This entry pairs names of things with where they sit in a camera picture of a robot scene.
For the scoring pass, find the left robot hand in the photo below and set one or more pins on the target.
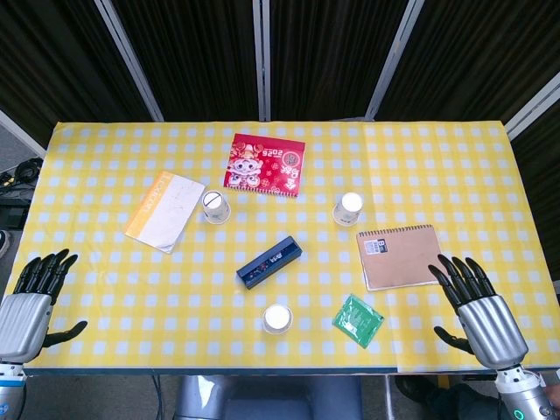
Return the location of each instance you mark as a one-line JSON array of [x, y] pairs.
[[22, 321]]

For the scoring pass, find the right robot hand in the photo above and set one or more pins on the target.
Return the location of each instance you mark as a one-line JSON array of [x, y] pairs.
[[494, 328]]

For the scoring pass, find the paper cup with line mark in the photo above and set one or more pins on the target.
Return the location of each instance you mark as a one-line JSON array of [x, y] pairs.
[[216, 209]]

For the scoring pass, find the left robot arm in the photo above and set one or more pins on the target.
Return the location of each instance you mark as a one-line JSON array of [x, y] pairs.
[[9, 394]]

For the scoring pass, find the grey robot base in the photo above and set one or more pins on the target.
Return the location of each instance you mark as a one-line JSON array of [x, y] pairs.
[[271, 402]]

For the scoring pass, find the white black shoe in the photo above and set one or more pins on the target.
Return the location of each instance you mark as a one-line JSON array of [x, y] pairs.
[[3, 244]]

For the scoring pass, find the black floor box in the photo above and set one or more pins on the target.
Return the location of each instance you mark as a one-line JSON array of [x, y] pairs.
[[12, 214]]

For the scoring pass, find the brown kraft spiral notebook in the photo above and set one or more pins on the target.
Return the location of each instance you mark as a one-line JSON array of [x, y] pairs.
[[402, 258]]

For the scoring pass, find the green foil sachet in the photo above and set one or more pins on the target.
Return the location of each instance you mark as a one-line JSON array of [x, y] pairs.
[[358, 321]]

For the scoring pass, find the dark ribbed partition panel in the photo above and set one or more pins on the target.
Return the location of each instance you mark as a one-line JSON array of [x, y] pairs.
[[197, 57], [481, 52], [542, 184], [52, 57], [328, 57]]

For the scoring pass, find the yellow white Lexicon booklet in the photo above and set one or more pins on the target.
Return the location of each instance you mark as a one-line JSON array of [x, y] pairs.
[[168, 210]]

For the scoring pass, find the yellow checkered tablecloth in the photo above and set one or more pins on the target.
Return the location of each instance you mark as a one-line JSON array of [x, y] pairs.
[[306, 219]]

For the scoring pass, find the dark blue long box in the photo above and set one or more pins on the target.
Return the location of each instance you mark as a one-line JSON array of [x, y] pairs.
[[269, 262]]

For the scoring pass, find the red 2025 spiral calendar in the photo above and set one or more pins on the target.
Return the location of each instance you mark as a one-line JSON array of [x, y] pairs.
[[267, 166]]

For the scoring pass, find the white partition frame post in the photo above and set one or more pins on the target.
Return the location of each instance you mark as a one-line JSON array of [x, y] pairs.
[[19, 133], [534, 107], [127, 59], [391, 61], [261, 61]]

